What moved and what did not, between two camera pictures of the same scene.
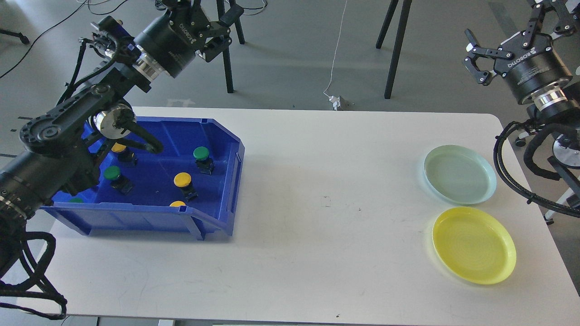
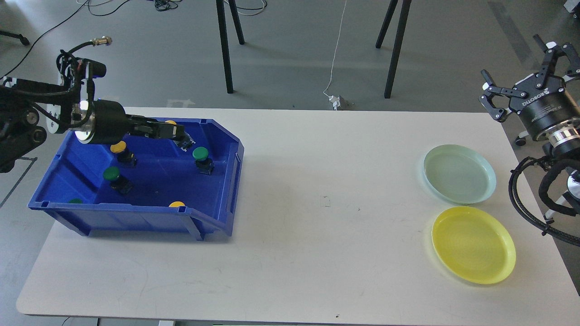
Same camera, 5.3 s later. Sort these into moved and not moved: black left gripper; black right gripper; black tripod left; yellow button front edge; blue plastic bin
Moved: black left gripper; black right gripper
Not moved: blue plastic bin; black tripod left; yellow button front edge
